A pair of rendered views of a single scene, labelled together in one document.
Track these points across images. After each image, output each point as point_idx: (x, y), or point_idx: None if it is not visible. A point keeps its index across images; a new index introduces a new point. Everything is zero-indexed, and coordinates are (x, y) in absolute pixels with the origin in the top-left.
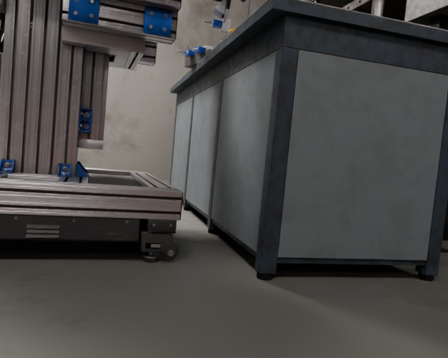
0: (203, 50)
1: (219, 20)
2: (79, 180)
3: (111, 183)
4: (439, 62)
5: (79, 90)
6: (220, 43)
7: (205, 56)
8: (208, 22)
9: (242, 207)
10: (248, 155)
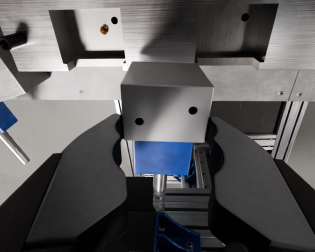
0: None
1: (192, 147)
2: (255, 140)
3: (227, 119)
4: None
5: None
6: (312, 99)
7: (112, 99)
8: (166, 179)
9: None
10: None
